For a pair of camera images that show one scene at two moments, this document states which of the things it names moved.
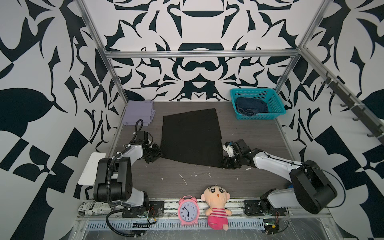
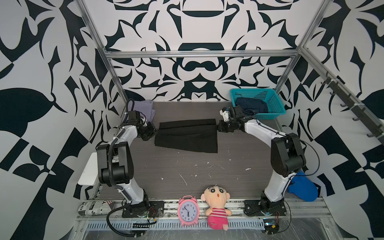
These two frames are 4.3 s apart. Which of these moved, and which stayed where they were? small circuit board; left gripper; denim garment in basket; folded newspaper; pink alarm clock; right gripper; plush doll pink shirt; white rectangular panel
Moved: left gripper; right gripper
Stayed: white rectangular panel; pink alarm clock; plush doll pink shirt; small circuit board; folded newspaper; denim garment in basket
